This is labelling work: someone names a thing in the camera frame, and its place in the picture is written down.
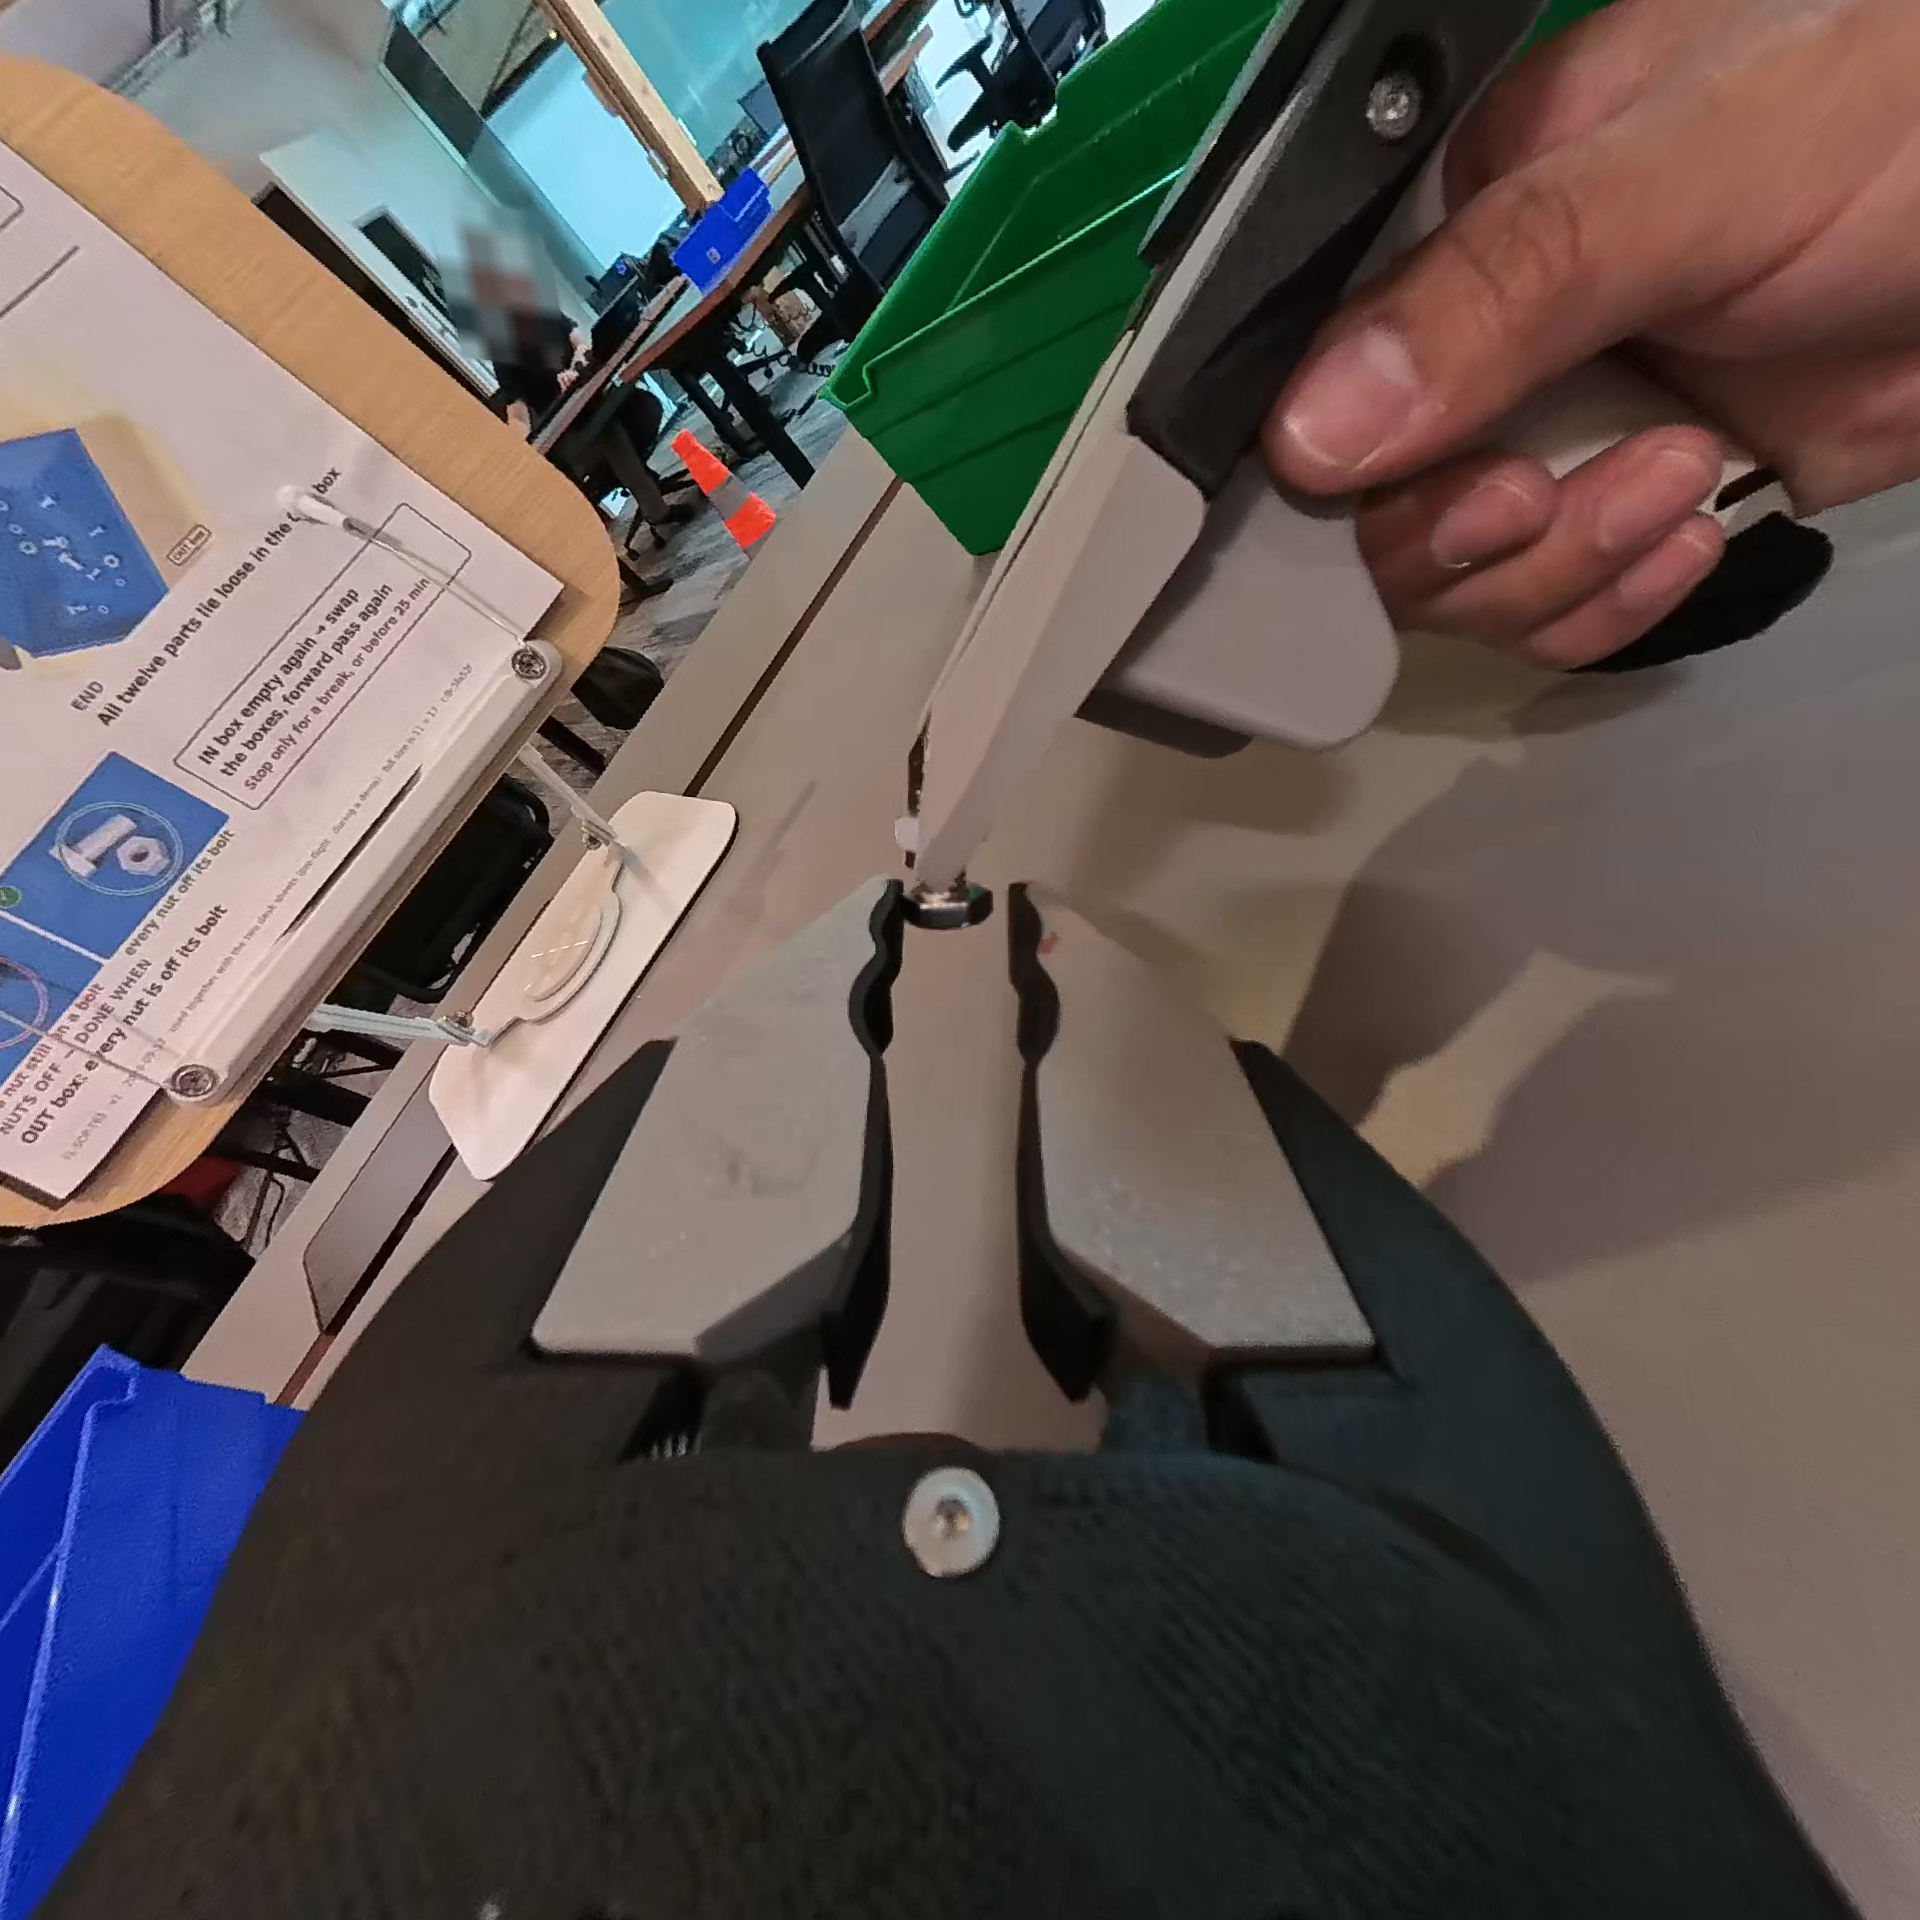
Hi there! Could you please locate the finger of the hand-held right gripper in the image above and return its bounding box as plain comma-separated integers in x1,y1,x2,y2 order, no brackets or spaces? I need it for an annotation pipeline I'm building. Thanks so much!
902,60,1404,888

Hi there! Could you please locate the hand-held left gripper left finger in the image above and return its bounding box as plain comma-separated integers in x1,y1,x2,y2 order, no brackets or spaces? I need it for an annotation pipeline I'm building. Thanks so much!
533,876,904,1412

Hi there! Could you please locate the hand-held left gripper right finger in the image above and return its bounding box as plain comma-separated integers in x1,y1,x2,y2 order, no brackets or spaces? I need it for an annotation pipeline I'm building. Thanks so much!
1009,879,1379,1405

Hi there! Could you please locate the green plastic bin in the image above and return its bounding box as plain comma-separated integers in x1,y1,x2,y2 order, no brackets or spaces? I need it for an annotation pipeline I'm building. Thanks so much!
821,0,1615,559

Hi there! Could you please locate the blue plastic bin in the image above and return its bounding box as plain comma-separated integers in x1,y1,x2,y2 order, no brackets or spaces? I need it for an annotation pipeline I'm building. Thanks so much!
0,1347,309,1846

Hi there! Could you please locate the person's right hand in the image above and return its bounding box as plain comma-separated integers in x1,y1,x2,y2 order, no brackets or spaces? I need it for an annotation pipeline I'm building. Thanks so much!
1258,0,1920,674

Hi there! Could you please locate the white tablet stand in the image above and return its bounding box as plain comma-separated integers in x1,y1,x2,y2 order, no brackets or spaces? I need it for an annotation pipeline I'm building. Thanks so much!
166,637,740,1184

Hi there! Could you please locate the orange traffic cone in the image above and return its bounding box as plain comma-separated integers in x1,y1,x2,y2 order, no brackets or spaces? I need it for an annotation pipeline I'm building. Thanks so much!
670,430,779,548

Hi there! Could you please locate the black office chair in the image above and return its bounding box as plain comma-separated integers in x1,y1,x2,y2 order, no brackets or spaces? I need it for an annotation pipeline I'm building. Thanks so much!
757,5,963,304

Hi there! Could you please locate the small blue bin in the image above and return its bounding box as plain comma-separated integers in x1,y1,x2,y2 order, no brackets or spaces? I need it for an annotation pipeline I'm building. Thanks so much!
674,168,769,291

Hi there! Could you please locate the wooden instruction board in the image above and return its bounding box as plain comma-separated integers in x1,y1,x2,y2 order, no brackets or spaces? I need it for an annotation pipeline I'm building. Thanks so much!
0,59,625,1233

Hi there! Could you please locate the printed instruction sheet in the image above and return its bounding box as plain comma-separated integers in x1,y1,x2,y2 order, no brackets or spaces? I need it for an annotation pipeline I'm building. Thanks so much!
0,142,565,1203

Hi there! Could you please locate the dark desk cable cover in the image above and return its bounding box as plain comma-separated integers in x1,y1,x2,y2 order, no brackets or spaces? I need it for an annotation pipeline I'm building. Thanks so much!
300,1111,454,1337

